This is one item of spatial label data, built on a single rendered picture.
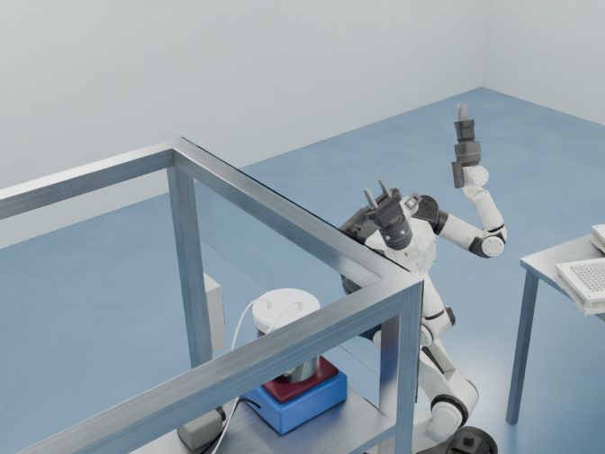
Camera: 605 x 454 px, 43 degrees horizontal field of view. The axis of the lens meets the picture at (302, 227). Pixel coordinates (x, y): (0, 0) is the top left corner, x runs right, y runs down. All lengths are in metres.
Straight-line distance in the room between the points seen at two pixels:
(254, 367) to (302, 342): 0.11
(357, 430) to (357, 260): 0.39
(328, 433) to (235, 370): 0.46
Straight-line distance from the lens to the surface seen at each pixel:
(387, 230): 2.23
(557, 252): 3.33
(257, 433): 1.82
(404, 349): 1.71
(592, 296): 2.95
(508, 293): 4.61
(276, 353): 1.44
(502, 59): 7.62
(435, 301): 2.34
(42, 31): 5.08
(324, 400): 1.84
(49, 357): 4.31
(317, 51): 6.23
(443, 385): 2.88
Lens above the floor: 2.54
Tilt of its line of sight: 29 degrees down
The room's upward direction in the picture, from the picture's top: 2 degrees counter-clockwise
